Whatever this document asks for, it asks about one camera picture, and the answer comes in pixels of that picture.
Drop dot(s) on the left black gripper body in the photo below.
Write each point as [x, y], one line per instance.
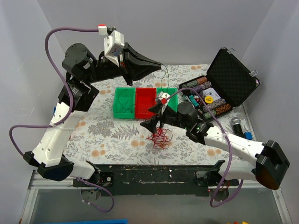
[127, 64]

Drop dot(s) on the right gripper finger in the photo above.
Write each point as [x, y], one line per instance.
[159, 109]
[152, 124]

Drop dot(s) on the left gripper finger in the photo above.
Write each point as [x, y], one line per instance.
[132, 57]
[138, 71]

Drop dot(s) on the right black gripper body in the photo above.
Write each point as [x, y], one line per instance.
[160, 115]

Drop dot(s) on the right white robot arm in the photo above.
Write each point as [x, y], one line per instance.
[266, 163]

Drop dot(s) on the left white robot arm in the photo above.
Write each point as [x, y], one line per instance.
[48, 156]

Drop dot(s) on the red plastic bin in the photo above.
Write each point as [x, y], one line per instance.
[144, 100]

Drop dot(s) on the right green plastic bin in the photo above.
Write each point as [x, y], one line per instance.
[173, 102]

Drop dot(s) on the green plastic bin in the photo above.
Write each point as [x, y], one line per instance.
[173, 102]
[124, 103]

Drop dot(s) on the yellow dealer button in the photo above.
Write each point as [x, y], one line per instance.
[209, 99]

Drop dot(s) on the left green plastic bin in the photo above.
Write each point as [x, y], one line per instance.
[124, 103]

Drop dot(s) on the white card deck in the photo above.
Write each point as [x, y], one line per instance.
[212, 93]

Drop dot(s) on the black microphone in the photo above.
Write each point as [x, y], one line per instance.
[237, 128]

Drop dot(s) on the black poker chip case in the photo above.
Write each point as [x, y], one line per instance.
[231, 80]

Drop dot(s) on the floral table mat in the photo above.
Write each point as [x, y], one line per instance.
[102, 139]

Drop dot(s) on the small blue toy brick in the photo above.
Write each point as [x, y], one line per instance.
[248, 135]

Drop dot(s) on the blue plastic bin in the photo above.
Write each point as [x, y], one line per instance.
[116, 221]

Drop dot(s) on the yellow red toy pieces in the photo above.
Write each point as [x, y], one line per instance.
[235, 222]

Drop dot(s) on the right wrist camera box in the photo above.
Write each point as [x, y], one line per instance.
[163, 97]

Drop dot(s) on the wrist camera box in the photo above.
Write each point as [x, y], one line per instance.
[163, 97]
[113, 43]

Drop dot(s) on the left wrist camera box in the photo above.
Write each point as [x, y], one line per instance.
[113, 43]

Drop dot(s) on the black table front frame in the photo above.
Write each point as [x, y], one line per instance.
[126, 180]

